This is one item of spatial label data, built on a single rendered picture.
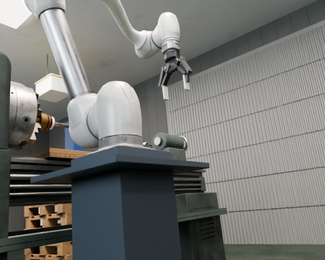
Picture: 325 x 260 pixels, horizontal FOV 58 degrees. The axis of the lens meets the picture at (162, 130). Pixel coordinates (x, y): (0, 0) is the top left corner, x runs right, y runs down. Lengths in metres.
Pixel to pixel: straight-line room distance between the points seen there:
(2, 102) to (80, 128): 0.29
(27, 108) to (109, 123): 0.49
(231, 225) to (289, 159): 1.26
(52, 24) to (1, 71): 0.27
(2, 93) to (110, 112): 0.43
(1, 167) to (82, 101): 0.37
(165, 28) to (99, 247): 1.00
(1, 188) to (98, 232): 0.40
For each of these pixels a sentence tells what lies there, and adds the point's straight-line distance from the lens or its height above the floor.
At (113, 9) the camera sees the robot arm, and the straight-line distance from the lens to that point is 1.39.
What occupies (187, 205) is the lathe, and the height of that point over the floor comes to 0.61.
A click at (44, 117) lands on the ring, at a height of 1.09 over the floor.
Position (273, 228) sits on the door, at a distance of 4.36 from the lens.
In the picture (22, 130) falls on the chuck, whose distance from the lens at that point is 1.39.
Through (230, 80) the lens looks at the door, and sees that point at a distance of 4.78.
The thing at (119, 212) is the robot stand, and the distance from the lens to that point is 0.87.
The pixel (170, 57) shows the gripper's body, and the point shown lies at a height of 1.28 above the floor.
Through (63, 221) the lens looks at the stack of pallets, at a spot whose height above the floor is 0.56.
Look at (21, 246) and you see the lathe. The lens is 1.15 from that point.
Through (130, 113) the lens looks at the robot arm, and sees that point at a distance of 1.01.
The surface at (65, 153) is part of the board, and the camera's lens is 1.40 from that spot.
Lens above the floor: 0.61
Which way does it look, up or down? 15 degrees up
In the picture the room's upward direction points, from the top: 6 degrees counter-clockwise
